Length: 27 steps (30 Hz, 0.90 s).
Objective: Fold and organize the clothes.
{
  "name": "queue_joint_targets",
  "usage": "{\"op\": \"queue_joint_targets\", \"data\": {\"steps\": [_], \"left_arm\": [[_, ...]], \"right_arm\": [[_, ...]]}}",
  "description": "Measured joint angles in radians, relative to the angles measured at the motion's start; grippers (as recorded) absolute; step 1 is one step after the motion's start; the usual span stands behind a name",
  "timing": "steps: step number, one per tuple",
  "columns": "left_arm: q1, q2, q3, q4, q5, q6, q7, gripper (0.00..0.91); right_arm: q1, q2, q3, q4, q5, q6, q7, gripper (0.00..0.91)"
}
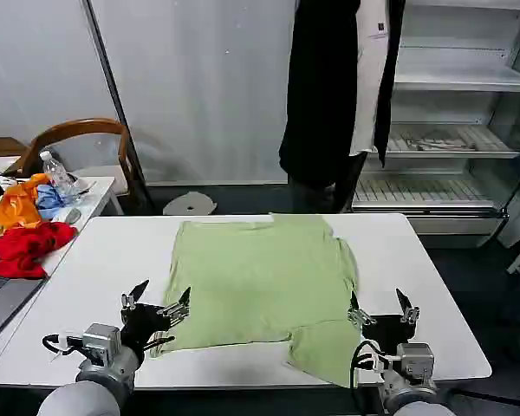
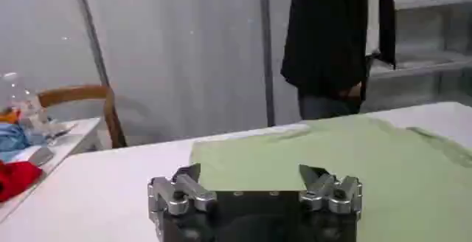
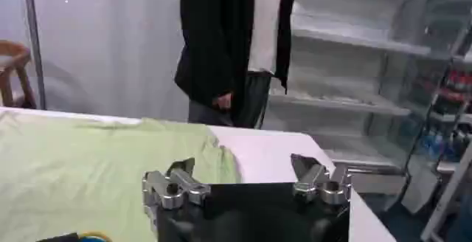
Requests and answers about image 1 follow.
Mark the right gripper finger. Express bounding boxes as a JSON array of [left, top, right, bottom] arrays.
[[347, 290, 378, 328], [395, 287, 421, 324]]

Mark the white side table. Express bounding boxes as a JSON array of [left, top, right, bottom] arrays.
[[0, 175, 126, 348]]

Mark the grey laptop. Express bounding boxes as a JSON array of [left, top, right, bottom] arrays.
[[0, 162, 47, 348]]

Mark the white round floor disc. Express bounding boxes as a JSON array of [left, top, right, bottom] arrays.
[[163, 190, 220, 217]]

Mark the glass display fridge with shelves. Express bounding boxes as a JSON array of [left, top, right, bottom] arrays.
[[350, 0, 520, 249]]

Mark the clear plastic water bottle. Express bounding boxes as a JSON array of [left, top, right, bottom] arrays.
[[39, 150, 77, 201]]

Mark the orange cloth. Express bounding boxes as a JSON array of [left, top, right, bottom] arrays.
[[0, 172, 52, 229]]

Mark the dark slanted frame bar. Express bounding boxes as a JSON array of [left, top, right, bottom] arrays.
[[84, 0, 157, 216]]

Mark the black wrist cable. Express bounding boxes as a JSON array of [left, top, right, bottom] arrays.
[[42, 332, 87, 355], [349, 340, 392, 390]]

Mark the light green shirt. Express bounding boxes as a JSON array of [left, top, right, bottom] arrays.
[[149, 212, 361, 389]]

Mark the person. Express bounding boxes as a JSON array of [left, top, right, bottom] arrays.
[[278, 0, 406, 213]]

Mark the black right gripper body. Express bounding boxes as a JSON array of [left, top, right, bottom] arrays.
[[359, 315, 418, 354]]

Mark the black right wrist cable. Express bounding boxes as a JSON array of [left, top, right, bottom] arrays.
[[349, 340, 392, 390]]

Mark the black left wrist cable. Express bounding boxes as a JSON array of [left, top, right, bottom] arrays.
[[42, 332, 87, 355]]

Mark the light blue cloth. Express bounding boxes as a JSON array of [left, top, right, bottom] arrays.
[[35, 184, 77, 220]]

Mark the red cloth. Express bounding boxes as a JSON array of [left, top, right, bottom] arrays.
[[0, 221, 79, 279]]

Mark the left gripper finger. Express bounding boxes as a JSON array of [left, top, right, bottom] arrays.
[[157, 285, 192, 324], [120, 278, 151, 310]]

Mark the brown wooden chair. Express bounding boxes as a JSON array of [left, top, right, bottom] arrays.
[[15, 117, 133, 196]]

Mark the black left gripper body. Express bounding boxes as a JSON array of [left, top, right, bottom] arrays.
[[120, 302, 175, 350]]

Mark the brown wooden desk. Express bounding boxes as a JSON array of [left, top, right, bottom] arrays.
[[0, 136, 31, 174]]

